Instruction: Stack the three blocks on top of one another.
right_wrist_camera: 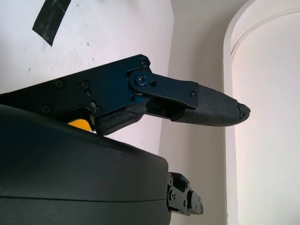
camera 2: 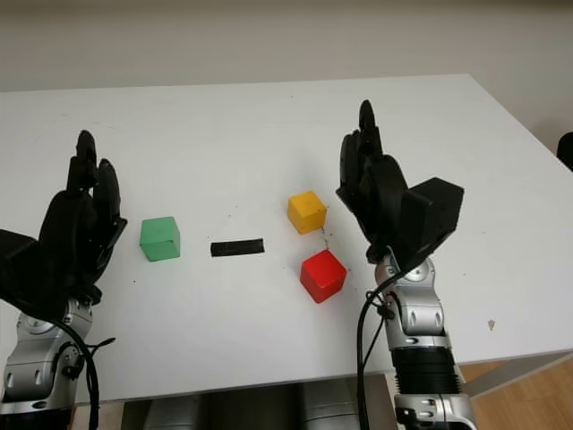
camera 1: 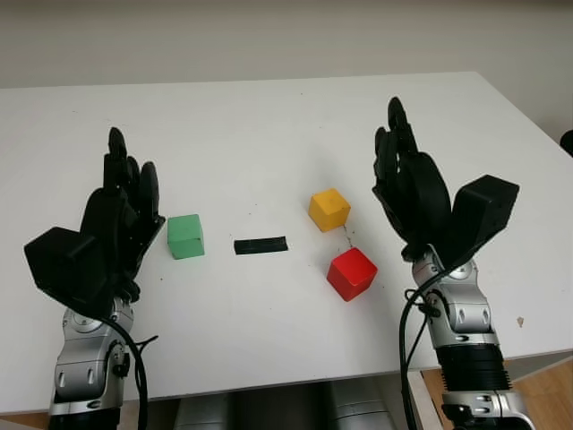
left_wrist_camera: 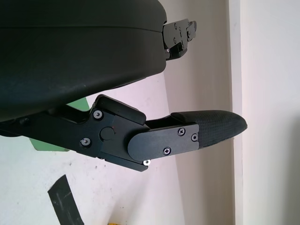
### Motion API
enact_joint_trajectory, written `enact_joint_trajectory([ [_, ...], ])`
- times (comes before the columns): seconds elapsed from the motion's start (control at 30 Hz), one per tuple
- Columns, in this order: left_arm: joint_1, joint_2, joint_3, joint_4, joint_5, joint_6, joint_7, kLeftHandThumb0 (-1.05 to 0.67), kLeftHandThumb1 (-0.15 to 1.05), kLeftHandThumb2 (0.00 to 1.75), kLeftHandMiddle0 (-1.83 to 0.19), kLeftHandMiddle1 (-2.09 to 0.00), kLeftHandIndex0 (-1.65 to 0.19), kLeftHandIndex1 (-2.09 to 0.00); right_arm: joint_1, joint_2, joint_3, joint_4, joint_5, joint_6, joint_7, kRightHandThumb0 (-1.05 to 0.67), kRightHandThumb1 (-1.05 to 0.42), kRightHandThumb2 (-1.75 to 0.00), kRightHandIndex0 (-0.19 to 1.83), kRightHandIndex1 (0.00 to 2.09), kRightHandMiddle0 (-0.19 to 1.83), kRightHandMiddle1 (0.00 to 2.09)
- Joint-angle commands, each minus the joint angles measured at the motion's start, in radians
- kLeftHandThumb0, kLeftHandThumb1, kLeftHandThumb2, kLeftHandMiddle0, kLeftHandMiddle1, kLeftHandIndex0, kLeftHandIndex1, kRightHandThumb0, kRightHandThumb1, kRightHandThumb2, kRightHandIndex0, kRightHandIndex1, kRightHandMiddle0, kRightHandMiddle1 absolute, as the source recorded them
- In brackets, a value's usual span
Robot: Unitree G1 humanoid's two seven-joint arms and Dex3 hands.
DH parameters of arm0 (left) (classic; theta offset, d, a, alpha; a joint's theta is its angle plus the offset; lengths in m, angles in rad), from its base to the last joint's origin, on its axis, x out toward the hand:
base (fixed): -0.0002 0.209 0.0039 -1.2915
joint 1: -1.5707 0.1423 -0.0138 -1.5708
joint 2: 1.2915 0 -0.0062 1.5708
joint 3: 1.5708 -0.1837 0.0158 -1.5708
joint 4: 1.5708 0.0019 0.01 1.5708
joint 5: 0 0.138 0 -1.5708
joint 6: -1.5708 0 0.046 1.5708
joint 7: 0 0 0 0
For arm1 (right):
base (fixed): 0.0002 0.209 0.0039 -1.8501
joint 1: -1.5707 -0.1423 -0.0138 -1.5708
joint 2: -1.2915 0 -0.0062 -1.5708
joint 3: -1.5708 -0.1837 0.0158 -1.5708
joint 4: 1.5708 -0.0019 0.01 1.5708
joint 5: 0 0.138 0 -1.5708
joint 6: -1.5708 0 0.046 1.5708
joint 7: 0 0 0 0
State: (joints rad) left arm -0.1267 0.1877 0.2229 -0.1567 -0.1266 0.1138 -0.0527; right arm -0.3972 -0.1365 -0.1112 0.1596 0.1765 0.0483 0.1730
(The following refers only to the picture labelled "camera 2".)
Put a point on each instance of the yellow wooden block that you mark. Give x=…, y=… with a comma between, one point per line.
x=306, y=211

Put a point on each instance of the grey left robot thigh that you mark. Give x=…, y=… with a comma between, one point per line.
x=172, y=414

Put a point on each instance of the red wooden block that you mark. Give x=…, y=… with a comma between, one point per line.
x=323, y=277

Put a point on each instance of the green wooden block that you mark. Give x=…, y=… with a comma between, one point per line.
x=159, y=239

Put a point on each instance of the dark chair part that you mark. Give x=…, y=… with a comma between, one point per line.
x=566, y=152

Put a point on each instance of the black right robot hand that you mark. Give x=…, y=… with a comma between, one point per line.
x=378, y=197

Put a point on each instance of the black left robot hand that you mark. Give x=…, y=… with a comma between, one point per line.
x=74, y=233

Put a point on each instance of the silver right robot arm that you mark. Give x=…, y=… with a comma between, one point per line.
x=421, y=340

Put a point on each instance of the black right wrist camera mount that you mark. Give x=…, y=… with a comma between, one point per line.
x=432, y=215

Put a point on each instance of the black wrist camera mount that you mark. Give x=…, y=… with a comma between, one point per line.
x=432, y=215
x=22, y=269

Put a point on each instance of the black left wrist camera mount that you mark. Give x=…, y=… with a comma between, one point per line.
x=22, y=269

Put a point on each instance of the black tape strip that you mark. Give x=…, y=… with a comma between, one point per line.
x=236, y=247

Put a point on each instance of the grey robot thigh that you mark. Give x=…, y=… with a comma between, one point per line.
x=329, y=407
x=172, y=414

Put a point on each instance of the grey right robot thigh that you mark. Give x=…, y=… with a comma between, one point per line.
x=329, y=407

